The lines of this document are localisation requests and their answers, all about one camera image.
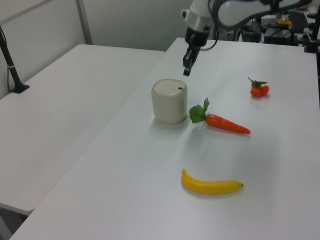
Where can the toy orange cluster with leaves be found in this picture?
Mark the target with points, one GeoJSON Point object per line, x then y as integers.
{"type": "Point", "coordinates": [256, 92]}

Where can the orange toy carrot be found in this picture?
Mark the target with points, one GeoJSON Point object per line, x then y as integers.
{"type": "Point", "coordinates": [225, 123]}

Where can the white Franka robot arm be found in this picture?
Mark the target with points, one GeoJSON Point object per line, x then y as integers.
{"type": "Point", "coordinates": [237, 12]}

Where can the yellow toy banana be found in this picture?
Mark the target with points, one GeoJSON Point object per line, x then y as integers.
{"type": "Point", "coordinates": [210, 187]}

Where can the black equipment box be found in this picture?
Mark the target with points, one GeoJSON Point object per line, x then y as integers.
{"type": "Point", "coordinates": [277, 36]}

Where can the black camera pole with base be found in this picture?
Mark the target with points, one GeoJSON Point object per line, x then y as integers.
{"type": "Point", "coordinates": [11, 67]}

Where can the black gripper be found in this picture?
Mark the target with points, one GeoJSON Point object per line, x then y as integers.
{"type": "Point", "coordinates": [197, 37]}

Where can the black tripod clamp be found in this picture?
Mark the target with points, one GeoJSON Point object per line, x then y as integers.
{"type": "Point", "coordinates": [311, 41]}

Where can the grey partition post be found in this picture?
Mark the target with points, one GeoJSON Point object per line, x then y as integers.
{"type": "Point", "coordinates": [83, 22]}

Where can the beige garbage bin with lid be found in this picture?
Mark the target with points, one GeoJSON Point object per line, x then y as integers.
{"type": "Point", "coordinates": [170, 105]}

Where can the small yellow object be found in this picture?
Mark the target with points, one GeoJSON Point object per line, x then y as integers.
{"type": "Point", "coordinates": [285, 22]}

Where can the white side table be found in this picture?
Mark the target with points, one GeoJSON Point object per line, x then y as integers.
{"type": "Point", "coordinates": [62, 112]}

